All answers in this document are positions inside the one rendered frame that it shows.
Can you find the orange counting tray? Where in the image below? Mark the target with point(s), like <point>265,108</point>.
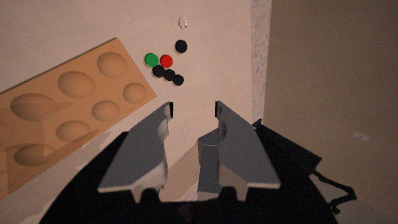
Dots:
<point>49,116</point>

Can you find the green disc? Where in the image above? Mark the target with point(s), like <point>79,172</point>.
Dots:
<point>151,59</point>

